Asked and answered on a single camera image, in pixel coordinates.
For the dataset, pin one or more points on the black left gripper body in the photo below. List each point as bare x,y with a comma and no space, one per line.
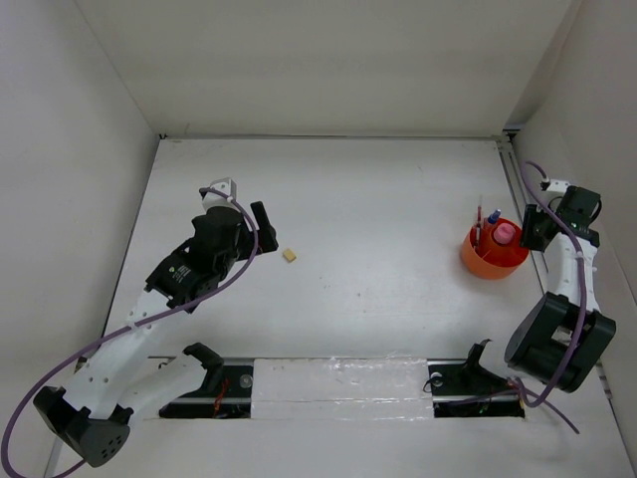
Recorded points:
244,250

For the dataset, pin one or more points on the yellow eraser cube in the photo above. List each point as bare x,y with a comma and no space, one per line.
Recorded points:
289,255

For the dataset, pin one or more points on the clear spray bottle blue cap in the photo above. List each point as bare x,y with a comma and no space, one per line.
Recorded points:
492,219

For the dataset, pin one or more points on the red ink pen refill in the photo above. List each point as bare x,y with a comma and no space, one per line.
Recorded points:
478,227

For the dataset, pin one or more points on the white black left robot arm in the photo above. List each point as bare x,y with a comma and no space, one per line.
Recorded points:
95,411

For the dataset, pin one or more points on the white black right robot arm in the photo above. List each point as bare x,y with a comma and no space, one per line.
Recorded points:
569,245

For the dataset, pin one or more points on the orange round stationery container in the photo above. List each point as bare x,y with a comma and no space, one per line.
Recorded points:
493,261

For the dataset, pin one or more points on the pink capped item in container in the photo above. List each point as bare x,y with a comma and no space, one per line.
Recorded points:
504,234

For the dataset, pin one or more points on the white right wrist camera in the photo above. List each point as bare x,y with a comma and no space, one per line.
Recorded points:
555,186

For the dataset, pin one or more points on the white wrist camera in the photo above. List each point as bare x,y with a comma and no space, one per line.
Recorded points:
219,193
555,186

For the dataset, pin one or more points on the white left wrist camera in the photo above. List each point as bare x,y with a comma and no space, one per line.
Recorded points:
219,193

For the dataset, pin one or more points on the aluminium frame rail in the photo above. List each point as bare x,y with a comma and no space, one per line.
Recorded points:
519,195

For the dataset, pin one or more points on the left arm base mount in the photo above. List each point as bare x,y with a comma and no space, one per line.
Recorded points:
224,393

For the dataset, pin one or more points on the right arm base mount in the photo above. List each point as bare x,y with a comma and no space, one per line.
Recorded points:
462,388

